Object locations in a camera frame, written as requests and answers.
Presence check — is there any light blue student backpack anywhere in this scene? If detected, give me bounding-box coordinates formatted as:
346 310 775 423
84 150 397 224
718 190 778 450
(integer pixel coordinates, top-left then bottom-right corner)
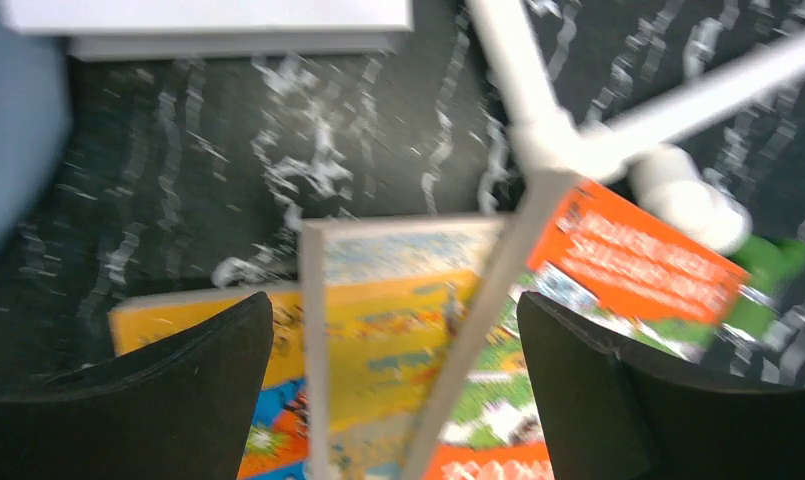
0 14 72 253

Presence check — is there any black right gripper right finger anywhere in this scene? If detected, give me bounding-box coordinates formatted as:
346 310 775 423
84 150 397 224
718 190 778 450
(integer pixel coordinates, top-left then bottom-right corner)
517 292 805 479

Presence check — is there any white pvc pipe frame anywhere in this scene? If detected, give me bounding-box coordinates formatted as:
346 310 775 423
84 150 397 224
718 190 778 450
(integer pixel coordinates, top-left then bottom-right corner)
464 0 805 256

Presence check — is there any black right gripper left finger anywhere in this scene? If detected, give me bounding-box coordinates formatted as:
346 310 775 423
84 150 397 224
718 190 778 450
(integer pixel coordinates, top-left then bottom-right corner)
0 292 273 479

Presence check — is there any colourful blue storey book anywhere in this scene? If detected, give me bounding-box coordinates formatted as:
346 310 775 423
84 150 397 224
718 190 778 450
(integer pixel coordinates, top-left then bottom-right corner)
109 282 309 479

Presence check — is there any beige paperback book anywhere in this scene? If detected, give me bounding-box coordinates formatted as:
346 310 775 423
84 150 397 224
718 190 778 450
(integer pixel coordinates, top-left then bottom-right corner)
299 214 507 479

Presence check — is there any white style magazine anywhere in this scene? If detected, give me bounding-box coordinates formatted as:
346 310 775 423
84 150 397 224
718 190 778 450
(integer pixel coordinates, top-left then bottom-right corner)
0 0 414 61

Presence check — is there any orange storey treehouse book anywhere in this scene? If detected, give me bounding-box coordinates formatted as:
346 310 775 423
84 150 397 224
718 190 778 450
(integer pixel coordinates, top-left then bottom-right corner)
402 172 749 479

